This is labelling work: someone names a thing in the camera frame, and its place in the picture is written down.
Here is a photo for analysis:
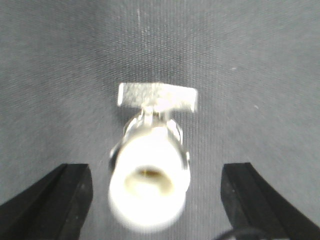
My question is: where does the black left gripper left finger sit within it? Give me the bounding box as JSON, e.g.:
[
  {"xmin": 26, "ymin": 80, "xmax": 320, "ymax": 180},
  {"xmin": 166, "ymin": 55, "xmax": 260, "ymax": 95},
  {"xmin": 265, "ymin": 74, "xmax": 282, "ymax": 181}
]
[{"xmin": 0, "ymin": 164, "xmax": 93, "ymax": 240}]

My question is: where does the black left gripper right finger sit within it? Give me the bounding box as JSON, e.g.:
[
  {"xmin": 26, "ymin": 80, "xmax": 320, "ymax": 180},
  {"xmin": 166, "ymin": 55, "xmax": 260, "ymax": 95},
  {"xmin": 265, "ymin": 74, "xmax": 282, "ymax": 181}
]
[{"xmin": 220, "ymin": 162, "xmax": 320, "ymax": 240}]

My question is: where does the white metal valve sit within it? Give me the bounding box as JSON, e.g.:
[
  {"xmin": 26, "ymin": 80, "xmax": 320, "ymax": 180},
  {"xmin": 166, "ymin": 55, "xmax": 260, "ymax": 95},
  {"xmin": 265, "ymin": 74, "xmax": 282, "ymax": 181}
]
[{"xmin": 108, "ymin": 82, "xmax": 198, "ymax": 233}]

